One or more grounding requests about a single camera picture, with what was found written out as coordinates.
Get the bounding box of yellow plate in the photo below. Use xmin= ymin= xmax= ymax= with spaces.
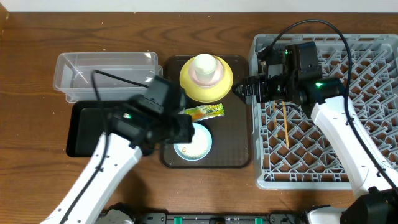
xmin=179 ymin=55 xmax=233 ymax=103

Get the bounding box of cream paper cup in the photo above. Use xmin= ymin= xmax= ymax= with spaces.
xmin=193 ymin=54 xmax=217 ymax=81

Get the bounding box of clear plastic bin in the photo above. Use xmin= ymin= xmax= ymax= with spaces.
xmin=53 ymin=52 xmax=163 ymax=103

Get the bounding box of pink bowl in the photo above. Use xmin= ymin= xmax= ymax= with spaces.
xmin=188 ymin=55 xmax=223 ymax=88

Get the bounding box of grey dishwasher rack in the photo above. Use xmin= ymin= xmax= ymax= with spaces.
xmin=248 ymin=34 xmax=397 ymax=190

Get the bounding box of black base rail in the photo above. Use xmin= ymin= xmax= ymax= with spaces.
xmin=96 ymin=202 xmax=308 ymax=224

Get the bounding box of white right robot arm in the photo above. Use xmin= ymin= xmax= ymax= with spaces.
xmin=232 ymin=75 xmax=397 ymax=223

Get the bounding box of black plastic bin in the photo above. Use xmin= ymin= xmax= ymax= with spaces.
xmin=66 ymin=101 xmax=127 ymax=157

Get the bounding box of green yellow snack wrapper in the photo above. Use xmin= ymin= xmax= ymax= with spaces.
xmin=185 ymin=103 xmax=224 ymax=122

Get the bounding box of brown plastic serving tray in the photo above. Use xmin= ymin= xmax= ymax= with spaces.
xmin=159 ymin=55 xmax=252 ymax=169

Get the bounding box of light blue bowl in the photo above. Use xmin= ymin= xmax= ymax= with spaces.
xmin=173 ymin=123 xmax=213 ymax=161

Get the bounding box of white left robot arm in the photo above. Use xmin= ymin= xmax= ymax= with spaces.
xmin=44 ymin=95 xmax=194 ymax=223

